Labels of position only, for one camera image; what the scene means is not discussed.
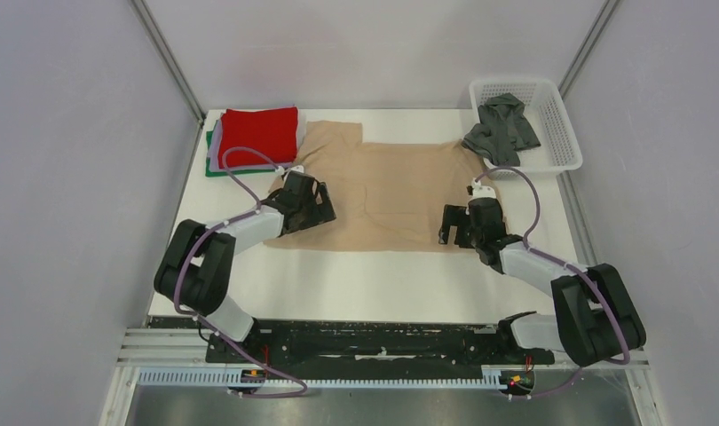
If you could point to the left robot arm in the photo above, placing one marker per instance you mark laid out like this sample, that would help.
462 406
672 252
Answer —
196 268

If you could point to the folded lavender t shirt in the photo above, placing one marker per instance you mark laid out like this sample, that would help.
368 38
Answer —
214 150

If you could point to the beige t shirt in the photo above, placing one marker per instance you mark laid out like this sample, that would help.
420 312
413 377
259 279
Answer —
387 197

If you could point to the left aluminium corner post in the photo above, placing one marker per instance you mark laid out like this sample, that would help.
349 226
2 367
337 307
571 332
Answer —
162 47

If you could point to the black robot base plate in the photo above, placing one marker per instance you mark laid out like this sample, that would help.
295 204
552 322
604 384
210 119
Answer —
365 351

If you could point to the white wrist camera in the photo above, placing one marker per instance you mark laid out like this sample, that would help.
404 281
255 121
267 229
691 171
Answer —
284 172
478 191

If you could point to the aluminium corner post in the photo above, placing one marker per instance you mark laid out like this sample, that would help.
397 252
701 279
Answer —
588 44
162 47

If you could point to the dark grey t shirt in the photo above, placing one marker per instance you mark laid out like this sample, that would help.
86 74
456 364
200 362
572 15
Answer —
502 131

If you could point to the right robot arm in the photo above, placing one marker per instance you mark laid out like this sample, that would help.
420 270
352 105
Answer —
594 318

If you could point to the white slotted cable duct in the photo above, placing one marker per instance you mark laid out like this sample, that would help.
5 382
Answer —
236 378

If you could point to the folded red t shirt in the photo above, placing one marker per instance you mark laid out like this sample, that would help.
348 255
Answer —
272 132

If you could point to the white plastic basket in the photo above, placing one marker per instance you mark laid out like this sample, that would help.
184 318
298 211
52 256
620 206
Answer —
545 110

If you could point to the right aluminium corner post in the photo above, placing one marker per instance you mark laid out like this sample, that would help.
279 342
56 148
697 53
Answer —
588 44

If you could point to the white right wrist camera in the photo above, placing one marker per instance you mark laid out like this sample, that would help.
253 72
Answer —
478 191

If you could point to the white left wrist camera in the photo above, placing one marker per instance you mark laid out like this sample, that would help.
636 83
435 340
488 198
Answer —
284 172

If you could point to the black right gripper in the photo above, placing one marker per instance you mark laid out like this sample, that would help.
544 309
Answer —
454 216

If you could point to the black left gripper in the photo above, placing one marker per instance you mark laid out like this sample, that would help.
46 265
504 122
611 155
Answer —
321 213

